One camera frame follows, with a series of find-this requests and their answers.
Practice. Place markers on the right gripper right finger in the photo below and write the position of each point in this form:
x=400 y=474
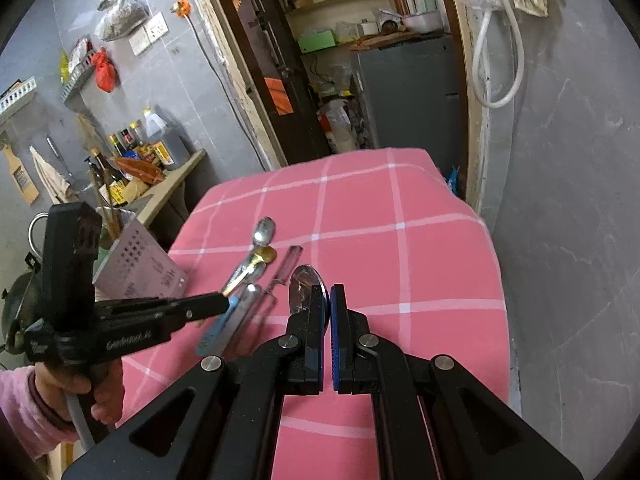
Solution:
x=352 y=344

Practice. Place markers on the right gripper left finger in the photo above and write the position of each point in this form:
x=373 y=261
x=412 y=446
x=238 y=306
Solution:
x=305 y=372

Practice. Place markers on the white perforated utensil basket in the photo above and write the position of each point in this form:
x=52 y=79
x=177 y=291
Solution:
x=137 y=267

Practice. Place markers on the large steel spoon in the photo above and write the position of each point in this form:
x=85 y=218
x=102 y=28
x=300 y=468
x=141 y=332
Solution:
x=262 y=236

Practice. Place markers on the wooden chopstick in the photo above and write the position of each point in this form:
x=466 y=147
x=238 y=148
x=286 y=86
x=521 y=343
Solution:
x=107 y=195
x=105 y=206

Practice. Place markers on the left hand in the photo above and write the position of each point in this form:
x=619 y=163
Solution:
x=52 y=384

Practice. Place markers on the gold spoon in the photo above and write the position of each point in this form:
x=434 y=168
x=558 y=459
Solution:
x=264 y=254

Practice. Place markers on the chrome faucet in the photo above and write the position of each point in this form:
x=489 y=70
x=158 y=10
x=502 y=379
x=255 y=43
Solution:
x=36 y=232

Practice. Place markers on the pink checked tablecloth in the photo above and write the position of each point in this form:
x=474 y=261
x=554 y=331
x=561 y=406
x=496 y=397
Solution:
x=412 y=257

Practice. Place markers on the beige hanging cloth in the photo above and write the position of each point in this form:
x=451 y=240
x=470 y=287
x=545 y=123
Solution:
x=58 y=188

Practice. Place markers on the dark soy sauce bottle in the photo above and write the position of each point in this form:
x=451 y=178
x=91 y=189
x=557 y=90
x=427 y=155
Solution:
x=114 y=181

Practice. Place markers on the wooden grater board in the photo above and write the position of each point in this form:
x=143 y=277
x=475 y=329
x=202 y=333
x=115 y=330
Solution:
x=20 y=176

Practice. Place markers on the orange snack bag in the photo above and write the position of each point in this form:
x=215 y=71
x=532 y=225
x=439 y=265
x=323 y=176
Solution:
x=140 y=169

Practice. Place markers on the large vinegar jug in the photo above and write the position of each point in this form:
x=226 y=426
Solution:
x=165 y=140

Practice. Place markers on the red plastic bag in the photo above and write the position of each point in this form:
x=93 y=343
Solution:
x=104 y=71

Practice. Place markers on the grey mini fridge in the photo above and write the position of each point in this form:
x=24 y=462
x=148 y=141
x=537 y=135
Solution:
x=410 y=97

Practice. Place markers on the green storage box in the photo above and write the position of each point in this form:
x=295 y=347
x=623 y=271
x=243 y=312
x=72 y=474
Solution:
x=316 y=41

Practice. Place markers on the clear bag of dried goods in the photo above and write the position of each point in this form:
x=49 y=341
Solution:
x=119 y=18

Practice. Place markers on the clear handled utensil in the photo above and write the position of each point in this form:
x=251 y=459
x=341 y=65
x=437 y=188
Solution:
x=267 y=301

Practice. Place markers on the flat steel handled utensil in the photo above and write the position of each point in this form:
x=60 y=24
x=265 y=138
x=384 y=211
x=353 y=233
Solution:
x=235 y=320

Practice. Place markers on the blue handled child spoon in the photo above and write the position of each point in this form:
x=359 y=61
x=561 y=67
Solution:
x=206 y=342

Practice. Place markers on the grey wall shelf basket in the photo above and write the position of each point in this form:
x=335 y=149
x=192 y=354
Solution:
x=78 y=77

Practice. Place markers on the white wall rack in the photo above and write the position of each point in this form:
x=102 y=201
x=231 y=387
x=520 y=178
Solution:
x=17 y=98

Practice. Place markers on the white wall socket plate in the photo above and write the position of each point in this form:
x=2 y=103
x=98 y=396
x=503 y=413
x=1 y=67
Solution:
x=148 y=34

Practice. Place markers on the orange wall hook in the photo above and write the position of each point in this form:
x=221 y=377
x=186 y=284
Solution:
x=182 y=8

